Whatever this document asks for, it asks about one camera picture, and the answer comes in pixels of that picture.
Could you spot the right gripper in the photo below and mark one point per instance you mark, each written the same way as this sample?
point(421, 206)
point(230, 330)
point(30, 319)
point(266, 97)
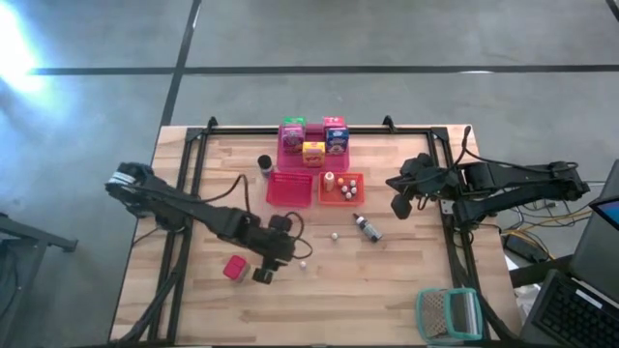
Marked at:
point(430, 179)

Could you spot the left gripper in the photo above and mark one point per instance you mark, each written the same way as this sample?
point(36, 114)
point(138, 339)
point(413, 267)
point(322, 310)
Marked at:
point(278, 246)

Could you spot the red-lidded patterned can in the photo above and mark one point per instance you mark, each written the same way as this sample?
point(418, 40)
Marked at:
point(235, 267)

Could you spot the large black dropper bottle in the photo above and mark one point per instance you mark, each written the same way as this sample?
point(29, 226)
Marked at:
point(370, 231)

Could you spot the blue Frosted Flakes box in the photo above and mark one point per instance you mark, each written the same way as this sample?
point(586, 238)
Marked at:
point(337, 141)

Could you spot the black-lidded spice jar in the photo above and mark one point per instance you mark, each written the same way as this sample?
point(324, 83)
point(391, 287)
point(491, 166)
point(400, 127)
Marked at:
point(265, 163)

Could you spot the yellow Corn Pops box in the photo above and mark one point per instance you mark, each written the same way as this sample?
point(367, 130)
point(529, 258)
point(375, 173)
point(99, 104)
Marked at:
point(313, 155)

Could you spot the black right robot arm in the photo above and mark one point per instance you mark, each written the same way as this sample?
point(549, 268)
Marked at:
point(522, 181)

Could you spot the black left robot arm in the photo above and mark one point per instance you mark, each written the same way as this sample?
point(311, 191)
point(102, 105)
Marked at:
point(193, 215)

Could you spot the red slotted plastic basket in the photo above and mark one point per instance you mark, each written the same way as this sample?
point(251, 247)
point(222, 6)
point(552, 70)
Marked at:
point(289, 191)

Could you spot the orange slotted plastic basket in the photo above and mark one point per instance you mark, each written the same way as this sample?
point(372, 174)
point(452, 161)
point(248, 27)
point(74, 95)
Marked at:
point(326, 198)

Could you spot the pink plastic tray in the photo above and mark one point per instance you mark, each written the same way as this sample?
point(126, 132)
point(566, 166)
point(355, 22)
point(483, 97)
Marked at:
point(290, 164)

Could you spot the black power adapter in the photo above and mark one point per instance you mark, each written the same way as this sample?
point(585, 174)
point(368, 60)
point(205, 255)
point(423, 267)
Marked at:
point(520, 247)

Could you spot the teal-framed metal grater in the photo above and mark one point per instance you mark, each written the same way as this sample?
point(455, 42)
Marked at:
point(435, 314)

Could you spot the black floor beam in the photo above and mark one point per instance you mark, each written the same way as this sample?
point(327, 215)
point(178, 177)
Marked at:
point(541, 273)

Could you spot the open grey laptop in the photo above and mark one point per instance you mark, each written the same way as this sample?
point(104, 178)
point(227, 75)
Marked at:
point(595, 251)

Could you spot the laptop with black keyboard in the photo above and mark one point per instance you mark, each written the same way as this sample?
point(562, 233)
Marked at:
point(575, 314)

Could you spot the black metal stand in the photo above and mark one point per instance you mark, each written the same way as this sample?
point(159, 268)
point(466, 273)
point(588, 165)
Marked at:
point(29, 234)

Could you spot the black aluminium table frame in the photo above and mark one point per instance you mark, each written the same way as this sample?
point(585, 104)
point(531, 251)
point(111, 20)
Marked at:
point(411, 131)

